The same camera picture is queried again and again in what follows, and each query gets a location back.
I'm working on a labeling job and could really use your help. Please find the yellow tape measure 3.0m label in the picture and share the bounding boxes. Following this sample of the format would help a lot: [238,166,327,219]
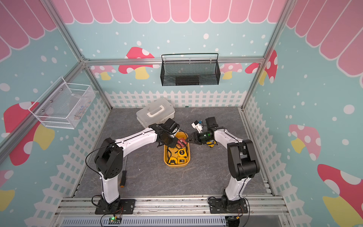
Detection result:
[206,140,218,148]

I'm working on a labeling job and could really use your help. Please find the yellow tape measure metal clip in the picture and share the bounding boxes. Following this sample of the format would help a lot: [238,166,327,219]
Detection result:
[178,157,188,165]

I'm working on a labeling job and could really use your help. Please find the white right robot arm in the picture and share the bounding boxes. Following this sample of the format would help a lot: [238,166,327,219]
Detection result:
[187,127,260,210]

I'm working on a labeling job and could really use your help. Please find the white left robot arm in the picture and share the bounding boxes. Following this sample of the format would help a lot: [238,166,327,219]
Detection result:
[94,123,179,204]

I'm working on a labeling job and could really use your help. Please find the yellow tape measure 3m label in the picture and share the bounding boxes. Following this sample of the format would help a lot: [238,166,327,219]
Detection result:
[177,148,188,159]

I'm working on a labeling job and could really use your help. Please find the yellow plastic storage box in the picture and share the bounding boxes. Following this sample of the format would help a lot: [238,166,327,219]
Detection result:
[164,131,191,167]

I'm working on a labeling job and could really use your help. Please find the white plastic lidded case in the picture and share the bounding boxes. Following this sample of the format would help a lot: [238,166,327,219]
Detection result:
[136,97,175,128]

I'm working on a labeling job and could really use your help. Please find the orange black screwdriver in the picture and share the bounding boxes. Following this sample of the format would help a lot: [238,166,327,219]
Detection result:
[119,157,128,188]

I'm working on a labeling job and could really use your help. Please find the green circuit board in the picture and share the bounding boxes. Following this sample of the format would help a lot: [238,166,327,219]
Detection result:
[108,217,122,225]

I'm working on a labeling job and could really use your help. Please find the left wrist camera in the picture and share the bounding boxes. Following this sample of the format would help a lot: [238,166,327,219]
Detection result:
[163,118,180,134]

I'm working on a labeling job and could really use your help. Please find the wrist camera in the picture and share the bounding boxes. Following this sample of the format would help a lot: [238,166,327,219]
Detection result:
[163,118,180,134]
[192,117,218,133]

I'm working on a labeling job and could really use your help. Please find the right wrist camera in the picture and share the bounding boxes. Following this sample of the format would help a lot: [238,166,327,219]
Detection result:
[192,117,218,133]

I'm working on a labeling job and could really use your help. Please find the black wire mesh basket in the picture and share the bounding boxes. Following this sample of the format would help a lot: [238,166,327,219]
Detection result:
[160,53,221,86]

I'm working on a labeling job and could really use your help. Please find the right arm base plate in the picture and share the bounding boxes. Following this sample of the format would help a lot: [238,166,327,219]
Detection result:
[207,195,248,214]

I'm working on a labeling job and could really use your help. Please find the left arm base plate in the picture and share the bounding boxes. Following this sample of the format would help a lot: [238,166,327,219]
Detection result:
[95,198,136,215]

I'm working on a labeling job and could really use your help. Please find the grey slotted cable duct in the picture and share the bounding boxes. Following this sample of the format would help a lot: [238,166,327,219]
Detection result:
[58,216,227,227]

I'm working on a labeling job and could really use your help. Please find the white wire mesh basket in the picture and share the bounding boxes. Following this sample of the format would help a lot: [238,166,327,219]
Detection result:
[28,77,96,130]

